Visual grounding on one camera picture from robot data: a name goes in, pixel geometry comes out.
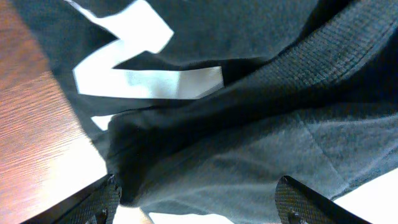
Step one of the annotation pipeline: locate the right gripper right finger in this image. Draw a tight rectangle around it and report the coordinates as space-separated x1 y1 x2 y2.
275 175 370 224

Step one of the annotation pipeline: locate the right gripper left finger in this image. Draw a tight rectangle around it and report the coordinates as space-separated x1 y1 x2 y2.
22 174 122 224

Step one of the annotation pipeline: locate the dark green t-shirt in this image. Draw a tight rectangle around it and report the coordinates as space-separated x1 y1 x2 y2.
12 0 397 223

